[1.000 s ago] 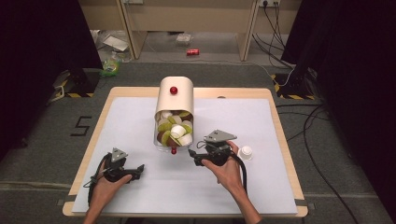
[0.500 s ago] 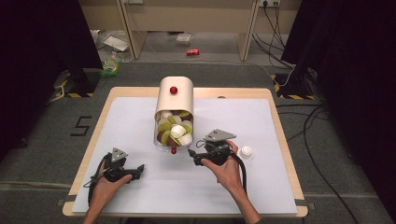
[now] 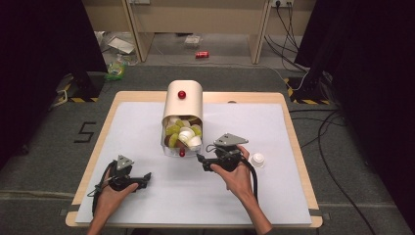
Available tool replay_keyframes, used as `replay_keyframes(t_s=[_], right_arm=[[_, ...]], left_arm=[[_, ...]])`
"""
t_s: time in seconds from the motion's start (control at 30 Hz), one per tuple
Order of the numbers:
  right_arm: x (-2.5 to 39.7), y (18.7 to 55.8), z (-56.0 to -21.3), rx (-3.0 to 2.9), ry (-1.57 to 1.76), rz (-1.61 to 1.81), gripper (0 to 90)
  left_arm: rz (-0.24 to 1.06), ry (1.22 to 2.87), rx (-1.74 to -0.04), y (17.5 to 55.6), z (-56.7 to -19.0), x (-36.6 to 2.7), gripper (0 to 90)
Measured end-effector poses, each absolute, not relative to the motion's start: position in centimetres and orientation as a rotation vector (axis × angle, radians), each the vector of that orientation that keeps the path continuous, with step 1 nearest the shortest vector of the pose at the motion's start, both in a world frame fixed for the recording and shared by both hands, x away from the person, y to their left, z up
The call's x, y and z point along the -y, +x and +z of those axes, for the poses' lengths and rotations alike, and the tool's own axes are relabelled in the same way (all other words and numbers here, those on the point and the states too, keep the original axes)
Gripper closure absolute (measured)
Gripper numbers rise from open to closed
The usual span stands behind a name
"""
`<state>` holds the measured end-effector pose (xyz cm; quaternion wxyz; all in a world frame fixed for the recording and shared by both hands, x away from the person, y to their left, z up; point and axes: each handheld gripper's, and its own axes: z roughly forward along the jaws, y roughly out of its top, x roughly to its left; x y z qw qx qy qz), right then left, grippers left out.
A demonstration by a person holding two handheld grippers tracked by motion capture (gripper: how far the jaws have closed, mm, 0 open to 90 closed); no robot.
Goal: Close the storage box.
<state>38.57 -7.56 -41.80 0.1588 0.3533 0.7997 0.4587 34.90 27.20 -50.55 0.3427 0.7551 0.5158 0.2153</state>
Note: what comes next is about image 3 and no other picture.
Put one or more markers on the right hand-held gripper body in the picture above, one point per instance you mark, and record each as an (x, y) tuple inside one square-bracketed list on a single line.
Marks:
[(230, 139)]

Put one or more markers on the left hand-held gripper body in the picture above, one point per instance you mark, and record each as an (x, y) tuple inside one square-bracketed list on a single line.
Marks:
[(124, 162)]

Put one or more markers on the white coffee capsule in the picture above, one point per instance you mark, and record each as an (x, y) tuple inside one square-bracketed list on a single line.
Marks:
[(257, 160), (195, 142)]

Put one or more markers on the clear drawer with red knob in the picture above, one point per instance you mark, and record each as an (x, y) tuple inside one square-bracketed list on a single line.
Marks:
[(182, 152)]

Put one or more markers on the cream storage box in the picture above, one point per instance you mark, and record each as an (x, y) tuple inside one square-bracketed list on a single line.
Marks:
[(189, 104)]

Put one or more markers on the person's right hand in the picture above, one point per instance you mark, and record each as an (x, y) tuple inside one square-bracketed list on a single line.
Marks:
[(236, 182)]

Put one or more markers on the person's left hand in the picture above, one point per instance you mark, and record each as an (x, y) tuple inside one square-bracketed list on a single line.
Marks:
[(111, 200)]

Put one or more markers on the white table mat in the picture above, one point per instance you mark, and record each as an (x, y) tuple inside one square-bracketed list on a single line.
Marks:
[(163, 196)]

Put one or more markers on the pile of coffee capsules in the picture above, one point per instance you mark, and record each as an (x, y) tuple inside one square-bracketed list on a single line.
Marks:
[(173, 130)]

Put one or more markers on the yellow black hazard tape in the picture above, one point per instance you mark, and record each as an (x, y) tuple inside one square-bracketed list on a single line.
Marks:
[(78, 99), (308, 101)]

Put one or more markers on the red drink can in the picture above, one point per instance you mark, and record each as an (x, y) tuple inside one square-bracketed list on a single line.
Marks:
[(202, 54)]

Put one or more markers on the green plastic bag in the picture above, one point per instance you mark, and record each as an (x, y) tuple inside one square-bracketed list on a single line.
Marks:
[(116, 70)]

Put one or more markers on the small clear plastic box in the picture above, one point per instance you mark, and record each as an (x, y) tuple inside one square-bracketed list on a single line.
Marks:
[(192, 40)]

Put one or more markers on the clear plastic bag with papers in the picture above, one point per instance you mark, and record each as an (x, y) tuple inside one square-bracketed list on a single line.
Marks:
[(119, 44)]

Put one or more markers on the light wooden desk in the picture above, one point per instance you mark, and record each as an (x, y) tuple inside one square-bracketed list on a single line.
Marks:
[(195, 16)]

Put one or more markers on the black curtain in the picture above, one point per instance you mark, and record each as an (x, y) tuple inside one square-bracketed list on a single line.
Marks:
[(375, 65), (39, 49)]

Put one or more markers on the white wall socket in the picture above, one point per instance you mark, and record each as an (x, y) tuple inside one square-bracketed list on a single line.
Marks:
[(282, 3)]

